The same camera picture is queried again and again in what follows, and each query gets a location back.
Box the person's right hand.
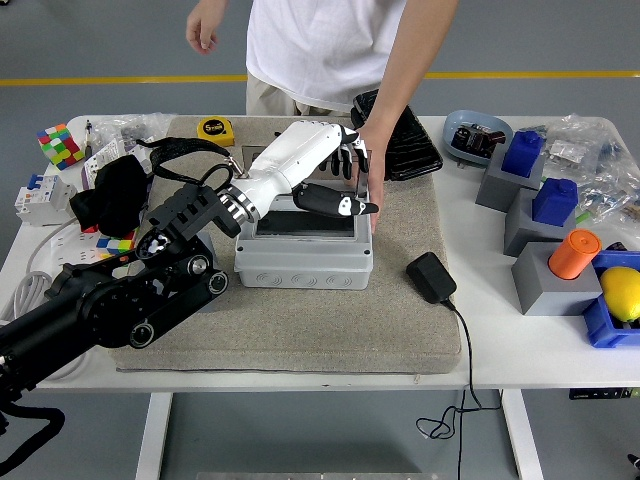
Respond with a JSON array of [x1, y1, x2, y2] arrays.
[[185, 10, 220, 55]]

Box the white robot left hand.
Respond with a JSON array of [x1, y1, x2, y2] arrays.
[[233, 119, 380, 221]]

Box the person's left hand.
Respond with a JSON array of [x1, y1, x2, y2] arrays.
[[355, 122, 389, 234]]

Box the grey electrical junction box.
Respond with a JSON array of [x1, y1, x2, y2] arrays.
[[233, 192, 375, 291]]

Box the blue block battery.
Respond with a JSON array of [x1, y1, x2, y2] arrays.
[[501, 130, 545, 179], [531, 178, 579, 227]]

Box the orange cylinder battery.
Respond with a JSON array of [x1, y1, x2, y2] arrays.
[[548, 228, 603, 280]]

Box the black foot pedal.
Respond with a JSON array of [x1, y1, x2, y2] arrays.
[[349, 89, 445, 182]]

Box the black table control panel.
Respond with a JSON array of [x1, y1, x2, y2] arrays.
[[568, 387, 640, 401]]

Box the yellow square tape measure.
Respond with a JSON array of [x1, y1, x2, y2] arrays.
[[196, 116, 236, 149]]

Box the light blue bowl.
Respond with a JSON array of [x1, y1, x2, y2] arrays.
[[443, 109, 515, 168]]

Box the dark electronic parts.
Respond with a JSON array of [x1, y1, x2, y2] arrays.
[[451, 122, 507, 160]]

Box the person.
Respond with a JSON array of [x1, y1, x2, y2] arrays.
[[185, 0, 460, 234]]

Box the white table leg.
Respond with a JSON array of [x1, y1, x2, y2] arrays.
[[134, 391, 174, 480], [501, 389, 544, 480]]

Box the black power adapter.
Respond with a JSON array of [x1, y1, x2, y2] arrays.
[[405, 251, 458, 304]]

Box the clear bag of metal parts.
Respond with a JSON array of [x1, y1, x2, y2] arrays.
[[92, 112, 174, 151]]

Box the blue plastic bin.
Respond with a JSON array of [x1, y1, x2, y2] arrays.
[[581, 249, 640, 349]]

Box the white printed card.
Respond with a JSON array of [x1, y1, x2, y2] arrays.
[[79, 138, 126, 191]]

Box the yellow lemon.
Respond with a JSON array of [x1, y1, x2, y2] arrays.
[[599, 266, 640, 323]]

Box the grey-brown mat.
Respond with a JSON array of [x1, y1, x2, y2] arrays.
[[107, 115, 462, 375]]

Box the large colourful puzzle cube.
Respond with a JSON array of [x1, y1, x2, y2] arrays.
[[36, 123, 86, 172]]

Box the black cloth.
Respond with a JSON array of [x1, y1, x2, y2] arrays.
[[69, 154, 151, 239]]

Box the clear bag with white parts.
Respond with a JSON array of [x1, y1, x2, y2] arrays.
[[542, 137, 586, 166]]

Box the small colourful puzzle cube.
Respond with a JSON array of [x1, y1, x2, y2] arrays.
[[95, 228, 137, 257]]

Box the white circuit breaker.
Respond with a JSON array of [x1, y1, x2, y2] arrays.
[[14, 173, 79, 227]]

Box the clear bag of small parts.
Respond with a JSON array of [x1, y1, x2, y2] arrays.
[[537, 113, 640, 224]]

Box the black adapter cord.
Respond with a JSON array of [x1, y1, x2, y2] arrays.
[[415, 297, 504, 480]]

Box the white power cable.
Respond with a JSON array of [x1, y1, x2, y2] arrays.
[[0, 219, 94, 381]]

